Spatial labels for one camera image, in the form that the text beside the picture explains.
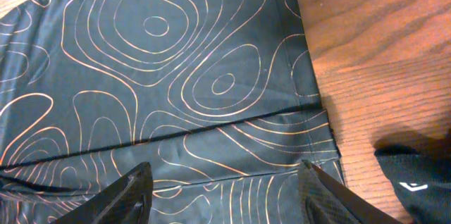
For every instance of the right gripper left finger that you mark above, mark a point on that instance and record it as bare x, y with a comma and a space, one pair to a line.
127, 200

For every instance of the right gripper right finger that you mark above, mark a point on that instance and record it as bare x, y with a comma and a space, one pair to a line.
323, 200

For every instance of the black orange-patterned jersey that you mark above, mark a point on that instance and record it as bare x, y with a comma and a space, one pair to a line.
218, 96

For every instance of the black garment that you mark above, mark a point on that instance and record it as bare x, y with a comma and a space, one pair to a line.
421, 182

